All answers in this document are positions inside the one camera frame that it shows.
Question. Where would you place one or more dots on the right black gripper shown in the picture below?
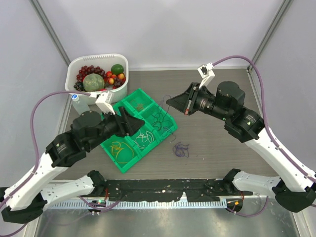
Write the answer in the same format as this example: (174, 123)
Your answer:
(186, 101)

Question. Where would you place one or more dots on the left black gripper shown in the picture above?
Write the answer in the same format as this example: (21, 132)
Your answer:
(127, 122)

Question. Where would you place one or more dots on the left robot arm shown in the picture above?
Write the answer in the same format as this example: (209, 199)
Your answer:
(87, 132)

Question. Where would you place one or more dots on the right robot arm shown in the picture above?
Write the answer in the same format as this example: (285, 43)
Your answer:
(294, 187)

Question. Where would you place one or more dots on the green compartment tray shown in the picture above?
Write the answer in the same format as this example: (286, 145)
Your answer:
(159, 124)

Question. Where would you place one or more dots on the red yellow cherries bunch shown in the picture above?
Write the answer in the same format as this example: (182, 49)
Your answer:
(114, 81)

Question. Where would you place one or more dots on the clear water bottle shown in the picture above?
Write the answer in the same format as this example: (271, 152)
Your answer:
(79, 105)

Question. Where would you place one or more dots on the green lime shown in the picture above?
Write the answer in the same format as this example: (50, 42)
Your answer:
(117, 69)

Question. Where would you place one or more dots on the green melon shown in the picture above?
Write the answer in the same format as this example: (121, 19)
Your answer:
(93, 82)

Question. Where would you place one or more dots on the dark grape bunch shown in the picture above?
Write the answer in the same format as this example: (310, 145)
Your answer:
(78, 86)

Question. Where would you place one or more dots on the white plastic basket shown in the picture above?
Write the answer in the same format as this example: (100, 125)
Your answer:
(105, 61)

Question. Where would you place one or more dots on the red grape bunch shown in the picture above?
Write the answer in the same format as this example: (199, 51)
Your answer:
(87, 70)

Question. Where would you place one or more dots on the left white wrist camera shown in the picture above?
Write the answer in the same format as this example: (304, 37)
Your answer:
(103, 101)

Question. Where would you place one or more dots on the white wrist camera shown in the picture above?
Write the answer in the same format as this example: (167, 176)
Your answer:
(103, 101)
(207, 74)

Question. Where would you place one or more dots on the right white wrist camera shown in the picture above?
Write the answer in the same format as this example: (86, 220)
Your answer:
(207, 74)

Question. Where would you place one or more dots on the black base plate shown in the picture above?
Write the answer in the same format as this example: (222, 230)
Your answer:
(167, 190)

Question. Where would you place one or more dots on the white slotted cable duct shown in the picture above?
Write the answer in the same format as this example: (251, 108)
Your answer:
(181, 204)

